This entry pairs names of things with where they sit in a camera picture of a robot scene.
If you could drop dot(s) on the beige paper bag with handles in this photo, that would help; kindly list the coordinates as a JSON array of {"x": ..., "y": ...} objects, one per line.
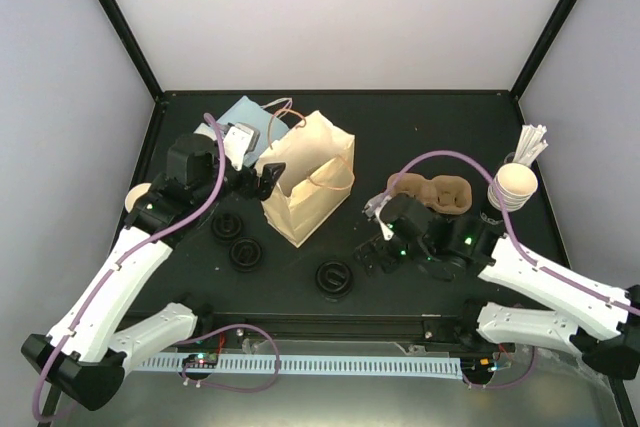
[{"x": 318, "y": 175}]

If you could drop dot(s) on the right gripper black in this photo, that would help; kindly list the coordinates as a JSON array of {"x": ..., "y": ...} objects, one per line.
[{"x": 368, "y": 260}]

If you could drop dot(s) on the brown cardboard cup carrier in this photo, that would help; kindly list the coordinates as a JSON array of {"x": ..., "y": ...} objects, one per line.
[{"x": 445, "y": 194}]

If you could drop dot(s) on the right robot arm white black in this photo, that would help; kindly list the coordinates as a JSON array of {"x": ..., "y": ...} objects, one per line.
[{"x": 591, "y": 320}]

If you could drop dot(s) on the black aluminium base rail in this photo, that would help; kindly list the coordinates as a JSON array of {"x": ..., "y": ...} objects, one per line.
[{"x": 447, "y": 333}]

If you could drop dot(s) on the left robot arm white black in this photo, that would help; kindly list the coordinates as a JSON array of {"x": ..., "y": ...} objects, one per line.
[{"x": 86, "y": 354}]

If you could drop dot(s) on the right black frame post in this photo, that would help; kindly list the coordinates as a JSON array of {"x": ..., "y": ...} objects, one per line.
[{"x": 548, "y": 35}]

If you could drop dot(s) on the stack of black cup lids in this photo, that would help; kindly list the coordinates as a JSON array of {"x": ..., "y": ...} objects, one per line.
[{"x": 226, "y": 227}]

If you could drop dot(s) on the right controller circuit board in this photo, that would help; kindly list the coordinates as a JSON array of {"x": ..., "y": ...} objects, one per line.
[{"x": 484, "y": 364}]

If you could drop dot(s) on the clear glass straw jar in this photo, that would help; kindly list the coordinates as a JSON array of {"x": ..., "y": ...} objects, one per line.
[{"x": 512, "y": 157}]

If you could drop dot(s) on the white cup stack left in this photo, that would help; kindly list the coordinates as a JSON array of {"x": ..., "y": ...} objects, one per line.
[{"x": 134, "y": 194}]

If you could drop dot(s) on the light blue slotted cable duct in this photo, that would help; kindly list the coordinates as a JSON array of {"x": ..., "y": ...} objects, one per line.
[{"x": 313, "y": 365}]

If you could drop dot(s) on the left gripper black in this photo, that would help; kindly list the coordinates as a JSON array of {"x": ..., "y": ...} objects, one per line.
[{"x": 265, "y": 182}]

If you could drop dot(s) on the left controller circuit board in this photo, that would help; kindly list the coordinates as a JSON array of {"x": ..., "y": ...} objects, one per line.
[{"x": 200, "y": 361}]

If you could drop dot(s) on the left black frame post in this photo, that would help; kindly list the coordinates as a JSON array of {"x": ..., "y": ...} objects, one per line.
[{"x": 118, "y": 21}]

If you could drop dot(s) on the stack of white paper cups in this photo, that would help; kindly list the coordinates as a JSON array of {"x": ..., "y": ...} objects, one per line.
[{"x": 514, "y": 184}]

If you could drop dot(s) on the light blue paper bag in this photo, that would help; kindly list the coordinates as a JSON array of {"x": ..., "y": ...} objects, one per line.
[{"x": 252, "y": 114}]

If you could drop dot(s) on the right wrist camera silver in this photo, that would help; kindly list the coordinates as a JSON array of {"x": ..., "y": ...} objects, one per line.
[{"x": 372, "y": 210}]

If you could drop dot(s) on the controller circuit board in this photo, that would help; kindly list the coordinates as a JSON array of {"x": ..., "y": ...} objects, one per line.
[
  {"x": 484, "y": 364},
  {"x": 200, "y": 361}
]

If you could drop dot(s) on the black cup lid single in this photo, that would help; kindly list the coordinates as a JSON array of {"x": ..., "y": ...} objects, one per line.
[{"x": 245, "y": 254}]

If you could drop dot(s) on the black frame post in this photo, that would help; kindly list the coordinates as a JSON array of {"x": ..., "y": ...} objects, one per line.
[
  {"x": 118, "y": 21},
  {"x": 548, "y": 35}
]

